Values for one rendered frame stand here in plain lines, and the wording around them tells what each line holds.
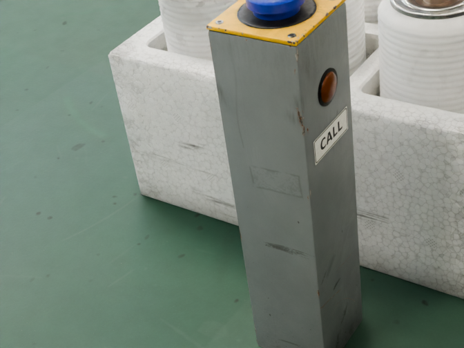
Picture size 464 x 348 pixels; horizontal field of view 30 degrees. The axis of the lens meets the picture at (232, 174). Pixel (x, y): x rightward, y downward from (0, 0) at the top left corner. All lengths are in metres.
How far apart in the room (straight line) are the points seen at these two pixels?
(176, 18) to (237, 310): 0.28
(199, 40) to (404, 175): 0.24
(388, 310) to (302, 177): 0.23
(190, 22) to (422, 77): 0.23
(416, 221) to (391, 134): 0.09
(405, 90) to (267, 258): 0.18
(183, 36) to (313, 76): 0.28
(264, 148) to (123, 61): 0.28
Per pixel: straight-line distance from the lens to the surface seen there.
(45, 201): 1.00
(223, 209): 0.90
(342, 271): 0.71
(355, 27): 0.78
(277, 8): 0.57
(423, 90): 0.73
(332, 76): 0.60
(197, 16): 0.82
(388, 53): 0.73
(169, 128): 0.87
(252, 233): 0.68
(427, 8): 0.72
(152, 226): 0.92
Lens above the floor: 0.57
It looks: 36 degrees down
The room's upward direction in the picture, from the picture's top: 9 degrees counter-clockwise
